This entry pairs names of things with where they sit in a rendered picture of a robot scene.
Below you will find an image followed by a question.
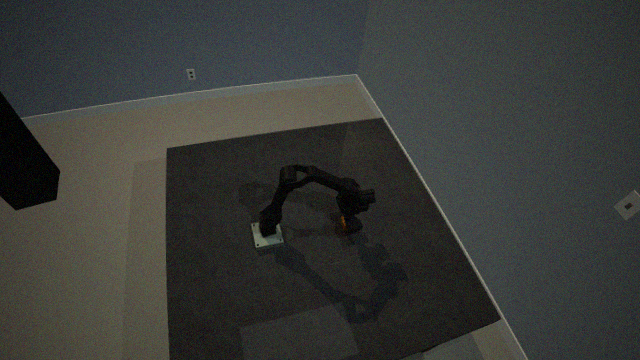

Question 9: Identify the orange block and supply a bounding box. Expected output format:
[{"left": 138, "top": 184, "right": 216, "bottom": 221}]
[{"left": 341, "top": 216, "right": 350, "bottom": 232}]

